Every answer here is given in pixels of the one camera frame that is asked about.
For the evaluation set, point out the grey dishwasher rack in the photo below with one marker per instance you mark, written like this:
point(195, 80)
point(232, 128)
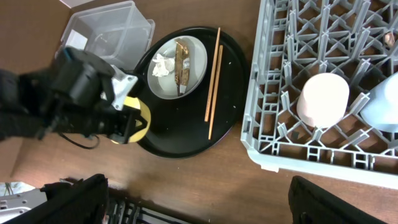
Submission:
point(296, 40)

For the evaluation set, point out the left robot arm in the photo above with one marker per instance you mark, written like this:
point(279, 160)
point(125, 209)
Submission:
point(79, 93)

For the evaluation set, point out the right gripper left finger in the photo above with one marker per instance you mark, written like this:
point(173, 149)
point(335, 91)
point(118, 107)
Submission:
point(85, 201)

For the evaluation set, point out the round black tray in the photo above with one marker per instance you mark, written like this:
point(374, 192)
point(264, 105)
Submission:
point(178, 129)

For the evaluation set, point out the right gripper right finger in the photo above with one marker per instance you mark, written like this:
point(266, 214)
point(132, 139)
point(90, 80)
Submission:
point(310, 203)

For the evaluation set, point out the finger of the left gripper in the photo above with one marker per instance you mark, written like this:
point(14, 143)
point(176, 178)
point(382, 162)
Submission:
point(135, 128)

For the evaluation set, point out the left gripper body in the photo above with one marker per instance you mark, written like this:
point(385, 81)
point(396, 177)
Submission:
point(114, 124)

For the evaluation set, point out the clear plastic bin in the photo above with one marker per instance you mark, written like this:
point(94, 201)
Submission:
point(118, 33)

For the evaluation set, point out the yellow bowl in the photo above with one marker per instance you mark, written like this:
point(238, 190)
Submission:
point(118, 136)

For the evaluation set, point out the grey plate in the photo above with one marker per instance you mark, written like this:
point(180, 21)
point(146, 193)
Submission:
point(165, 87)

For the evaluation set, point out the wooden chopstick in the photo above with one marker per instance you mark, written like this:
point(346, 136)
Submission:
point(215, 91)
point(212, 77)

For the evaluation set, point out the pink plastic cup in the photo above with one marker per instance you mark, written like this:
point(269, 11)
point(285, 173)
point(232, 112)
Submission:
point(323, 100)

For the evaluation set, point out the wooden chopstick inner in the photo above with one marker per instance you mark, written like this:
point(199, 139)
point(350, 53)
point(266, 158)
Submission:
point(215, 91)

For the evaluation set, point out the blue plastic cup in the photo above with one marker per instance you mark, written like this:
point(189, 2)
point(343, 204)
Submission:
point(380, 111)

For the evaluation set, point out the white napkin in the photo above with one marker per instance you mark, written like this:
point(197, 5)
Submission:
point(163, 66)

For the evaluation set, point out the wooden chopstick outer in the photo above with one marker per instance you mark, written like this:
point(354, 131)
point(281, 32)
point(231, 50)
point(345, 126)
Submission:
point(212, 77)

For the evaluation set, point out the brown snack wrapper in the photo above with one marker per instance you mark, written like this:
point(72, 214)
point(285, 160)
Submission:
point(182, 66)

